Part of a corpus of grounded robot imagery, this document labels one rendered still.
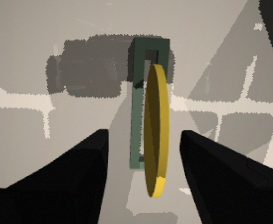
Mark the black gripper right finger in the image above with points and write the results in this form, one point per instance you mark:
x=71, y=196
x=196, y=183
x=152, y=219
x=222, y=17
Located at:
x=228, y=188

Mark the gold coin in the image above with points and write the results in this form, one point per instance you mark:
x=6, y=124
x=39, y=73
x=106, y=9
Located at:
x=155, y=131

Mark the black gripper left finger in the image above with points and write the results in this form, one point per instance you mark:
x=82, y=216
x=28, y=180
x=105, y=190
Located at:
x=69, y=190

